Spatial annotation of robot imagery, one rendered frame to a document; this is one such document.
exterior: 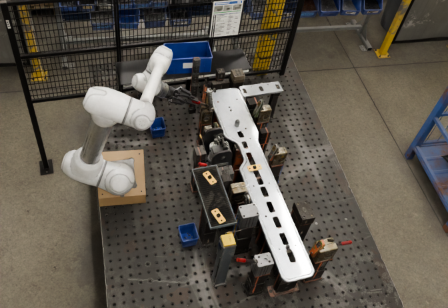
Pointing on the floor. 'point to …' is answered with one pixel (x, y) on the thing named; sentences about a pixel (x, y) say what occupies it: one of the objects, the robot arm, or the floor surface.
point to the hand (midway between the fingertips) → (192, 100)
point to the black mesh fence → (46, 166)
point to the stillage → (434, 151)
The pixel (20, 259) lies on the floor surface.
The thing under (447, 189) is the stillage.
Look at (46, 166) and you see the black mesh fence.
